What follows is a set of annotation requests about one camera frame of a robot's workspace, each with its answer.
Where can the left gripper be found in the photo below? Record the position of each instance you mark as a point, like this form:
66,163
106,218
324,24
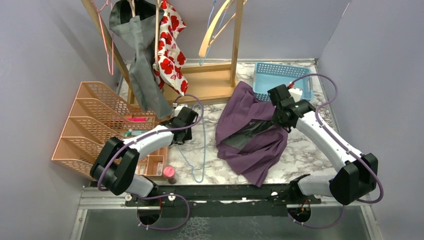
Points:
188,135

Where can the blue wire hanger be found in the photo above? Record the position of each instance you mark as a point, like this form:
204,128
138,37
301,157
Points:
210,29
194,156

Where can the red poppy print cloth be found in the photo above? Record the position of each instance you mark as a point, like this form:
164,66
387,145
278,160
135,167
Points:
168,68

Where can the purple cloth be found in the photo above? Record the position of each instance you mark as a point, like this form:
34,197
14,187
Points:
264,150

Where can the wooden hanger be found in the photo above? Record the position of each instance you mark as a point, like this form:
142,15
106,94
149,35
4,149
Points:
237,17
157,26
132,7

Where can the grey skirt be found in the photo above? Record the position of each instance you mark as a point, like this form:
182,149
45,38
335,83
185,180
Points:
139,32

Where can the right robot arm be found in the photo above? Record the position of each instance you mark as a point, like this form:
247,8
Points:
356,173

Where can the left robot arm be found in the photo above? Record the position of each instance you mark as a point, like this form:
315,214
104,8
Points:
114,168

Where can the pink capped bottle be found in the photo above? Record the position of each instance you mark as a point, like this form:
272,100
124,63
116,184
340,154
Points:
170,174

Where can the peach compartment tray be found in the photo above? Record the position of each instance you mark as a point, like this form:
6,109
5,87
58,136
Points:
152,165

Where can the wooden clothes rack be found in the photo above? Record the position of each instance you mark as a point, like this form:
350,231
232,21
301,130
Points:
212,82

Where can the peach plastic file organizer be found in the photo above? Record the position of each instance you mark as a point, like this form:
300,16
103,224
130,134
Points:
96,115

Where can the blue plastic basket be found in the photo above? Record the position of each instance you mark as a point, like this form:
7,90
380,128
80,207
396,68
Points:
270,75

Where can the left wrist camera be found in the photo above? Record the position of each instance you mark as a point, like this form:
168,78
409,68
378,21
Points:
177,108

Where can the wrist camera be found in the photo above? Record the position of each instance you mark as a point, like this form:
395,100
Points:
295,92
177,108

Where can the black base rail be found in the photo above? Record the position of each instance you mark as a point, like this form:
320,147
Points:
220,200

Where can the pink wire hanger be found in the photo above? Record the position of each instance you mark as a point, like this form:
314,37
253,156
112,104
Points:
108,40

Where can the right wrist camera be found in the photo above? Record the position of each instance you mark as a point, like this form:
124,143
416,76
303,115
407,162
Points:
295,92

